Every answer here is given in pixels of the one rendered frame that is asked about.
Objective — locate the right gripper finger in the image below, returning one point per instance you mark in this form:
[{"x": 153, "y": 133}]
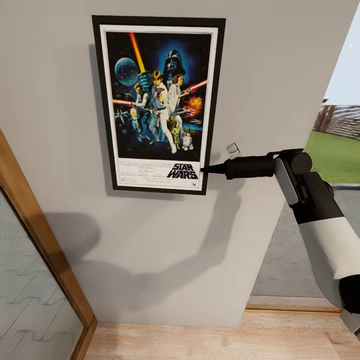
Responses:
[{"x": 218, "y": 169}]

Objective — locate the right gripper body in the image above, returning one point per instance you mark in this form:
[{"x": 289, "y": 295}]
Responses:
[{"x": 241, "y": 167}]

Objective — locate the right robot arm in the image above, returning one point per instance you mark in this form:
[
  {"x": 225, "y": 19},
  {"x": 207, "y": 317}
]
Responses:
[{"x": 332, "y": 245}]

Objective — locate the door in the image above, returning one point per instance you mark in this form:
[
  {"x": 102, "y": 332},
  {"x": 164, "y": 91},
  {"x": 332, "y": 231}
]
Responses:
[{"x": 44, "y": 313}]

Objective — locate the poster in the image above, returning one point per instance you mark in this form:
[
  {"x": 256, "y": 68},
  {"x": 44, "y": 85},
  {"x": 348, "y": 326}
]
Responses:
[{"x": 159, "y": 79}]

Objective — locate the fixed window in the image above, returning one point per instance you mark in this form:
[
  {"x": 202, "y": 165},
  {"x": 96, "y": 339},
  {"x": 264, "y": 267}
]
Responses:
[{"x": 285, "y": 283}]

